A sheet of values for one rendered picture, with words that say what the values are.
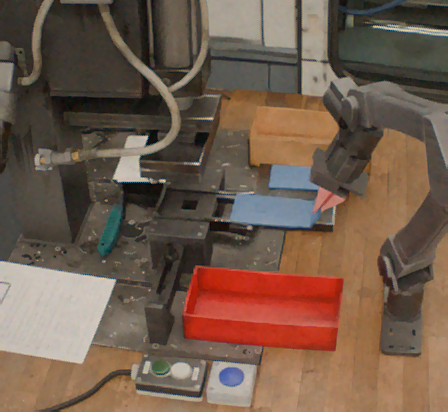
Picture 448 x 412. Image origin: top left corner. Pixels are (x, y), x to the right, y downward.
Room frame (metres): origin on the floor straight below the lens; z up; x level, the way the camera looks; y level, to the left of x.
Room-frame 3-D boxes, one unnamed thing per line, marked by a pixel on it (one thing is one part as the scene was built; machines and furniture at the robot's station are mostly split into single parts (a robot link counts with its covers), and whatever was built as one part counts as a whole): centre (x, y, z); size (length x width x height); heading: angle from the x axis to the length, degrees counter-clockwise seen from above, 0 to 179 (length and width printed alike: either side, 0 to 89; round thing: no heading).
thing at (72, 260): (1.26, 0.15, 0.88); 0.65 x 0.50 x 0.03; 170
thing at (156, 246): (1.22, 0.07, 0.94); 0.20 x 0.10 x 0.07; 170
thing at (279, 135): (1.47, -0.17, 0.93); 0.25 x 0.13 x 0.08; 80
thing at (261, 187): (1.31, -0.13, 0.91); 0.17 x 0.16 x 0.02; 170
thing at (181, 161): (1.22, 0.15, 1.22); 0.26 x 0.18 x 0.30; 80
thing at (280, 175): (1.35, -0.16, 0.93); 0.15 x 0.07 x 0.03; 82
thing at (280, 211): (1.18, -0.08, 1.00); 0.15 x 0.07 x 0.03; 79
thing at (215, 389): (0.84, 0.00, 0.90); 0.07 x 0.07 x 0.06; 80
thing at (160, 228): (1.22, 0.07, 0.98); 0.20 x 0.10 x 0.01; 170
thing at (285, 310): (1.00, -0.05, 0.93); 0.25 x 0.12 x 0.06; 80
